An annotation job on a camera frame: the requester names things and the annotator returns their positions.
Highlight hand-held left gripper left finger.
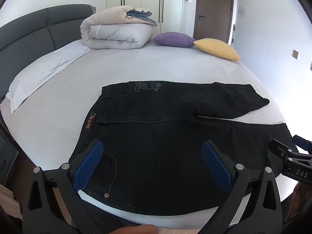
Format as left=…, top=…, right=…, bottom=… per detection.
left=22, top=139, right=105, bottom=234

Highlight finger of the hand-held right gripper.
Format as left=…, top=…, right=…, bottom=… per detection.
left=292, top=135, right=312, bottom=152
left=269, top=139, right=296, bottom=162

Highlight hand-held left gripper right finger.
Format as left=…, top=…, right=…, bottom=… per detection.
left=202, top=140, right=283, bottom=234

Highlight black denim pants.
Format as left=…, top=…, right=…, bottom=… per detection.
left=68, top=80, right=296, bottom=227

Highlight dark grey nightstand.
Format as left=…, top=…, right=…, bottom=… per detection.
left=0, top=121, right=19, bottom=186

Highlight beige curtain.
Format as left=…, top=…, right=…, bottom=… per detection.
left=0, top=183, right=23, bottom=221

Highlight flat white pillow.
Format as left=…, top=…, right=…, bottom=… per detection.
left=5, top=40, right=94, bottom=114

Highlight bed with white sheet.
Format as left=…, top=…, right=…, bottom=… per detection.
left=0, top=37, right=296, bottom=231

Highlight yellow cushion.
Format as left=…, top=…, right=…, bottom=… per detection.
left=193, top=38, right=241, bottom=61

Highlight purple cushion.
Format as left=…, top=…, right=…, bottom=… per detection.
left=152, top=32, right=196, bottom=47

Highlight folded beige grey duvet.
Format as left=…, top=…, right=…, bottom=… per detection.
left=80, top=5, right=158, bottom=50

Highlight grey upholstered headboard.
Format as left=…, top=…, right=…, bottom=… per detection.
left=0, top=4, right=97, bottom=103

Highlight brown wooden door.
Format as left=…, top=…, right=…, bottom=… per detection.
left=193, top=0, right=235, bottom=44

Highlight blue grey folded blanket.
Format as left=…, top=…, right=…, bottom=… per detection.
left=126, top=9, right=156, bottom=26

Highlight white wardrobe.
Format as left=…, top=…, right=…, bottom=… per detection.
left=106, top=0, right=184, bottom=35

